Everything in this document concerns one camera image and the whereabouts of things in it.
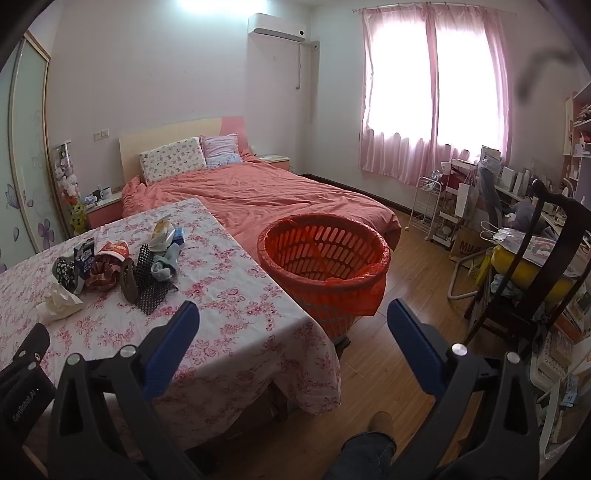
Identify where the wardrobe door with flower decals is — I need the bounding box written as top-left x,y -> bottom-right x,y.
0,30 -> 70,273

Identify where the white wire rack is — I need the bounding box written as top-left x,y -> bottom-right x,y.
409,175 -> 458,246

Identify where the dark wooden chair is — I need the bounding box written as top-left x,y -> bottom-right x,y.
462,179 -> 591,357

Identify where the wooden headboard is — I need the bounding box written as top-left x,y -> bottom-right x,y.
119,117 -> 247,185

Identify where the hanging plush toy holder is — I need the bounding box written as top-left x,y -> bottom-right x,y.
54,142 -> 89,235

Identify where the black mesh sheet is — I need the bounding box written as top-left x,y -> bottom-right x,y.
135,244 -> 178,316

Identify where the yellow white snack packet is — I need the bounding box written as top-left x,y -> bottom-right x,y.
148,217 -> 178,252

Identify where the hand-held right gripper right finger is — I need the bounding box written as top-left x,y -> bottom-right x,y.
387,299 -> 544,480

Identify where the light blue cloth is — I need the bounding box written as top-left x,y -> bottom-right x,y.
150,243 -> 181,281

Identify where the white bookshelf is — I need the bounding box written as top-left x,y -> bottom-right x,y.
563,85 -> 591,200

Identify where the yellow bag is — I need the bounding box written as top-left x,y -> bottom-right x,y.
492,244 -> 578,306

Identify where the pink floral tablecloth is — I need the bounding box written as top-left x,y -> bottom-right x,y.
0,198 -> 342,467

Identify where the white air conditioner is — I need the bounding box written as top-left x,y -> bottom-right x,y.
248,13 -> 306,44

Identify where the red snack wrapper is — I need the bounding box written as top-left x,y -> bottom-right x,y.
99,241 -> 130,264

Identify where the pink striped pillow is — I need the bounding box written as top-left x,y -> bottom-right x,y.
199,134 -> 244,169

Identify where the black floral wrapper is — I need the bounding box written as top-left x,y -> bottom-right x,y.
52,256 -> 79,294

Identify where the person's leg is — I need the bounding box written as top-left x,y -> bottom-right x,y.
323,431 -> 398,480

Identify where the white crumpled paper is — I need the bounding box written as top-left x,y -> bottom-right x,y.
37,281 -> 85,321

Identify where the red plaid scrunchie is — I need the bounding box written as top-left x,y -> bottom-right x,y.
85,258 -> 125,291

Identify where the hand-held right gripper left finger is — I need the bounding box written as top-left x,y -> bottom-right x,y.
46,300 -> 206,480

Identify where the pink curtain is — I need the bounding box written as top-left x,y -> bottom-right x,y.
427,2 -> 515,186
359,4 -> 437,178

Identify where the dark blue small packet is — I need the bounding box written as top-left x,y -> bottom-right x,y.
74,237 -> 97,280

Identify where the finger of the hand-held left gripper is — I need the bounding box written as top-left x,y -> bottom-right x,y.
0,323 -> 51,371

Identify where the floral white pillow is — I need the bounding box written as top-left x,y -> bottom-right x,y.
139,137 -> 208,185

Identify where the white tube frame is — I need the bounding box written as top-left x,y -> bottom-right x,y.
447,251 -> 491,302

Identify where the white paper bag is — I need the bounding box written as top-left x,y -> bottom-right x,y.
455,182 -> 481,217

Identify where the salmon bed duvet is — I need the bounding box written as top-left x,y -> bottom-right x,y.
121,152 -> 402,252

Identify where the pink nightstand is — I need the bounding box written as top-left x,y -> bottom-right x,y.
257,154 -> 291,173
85,189 -> 123,229

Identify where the red plastic basket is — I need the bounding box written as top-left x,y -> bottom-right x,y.
257,213 -> 392,344

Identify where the brown shoe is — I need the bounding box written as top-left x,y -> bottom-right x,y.
372,412 -> 394,445

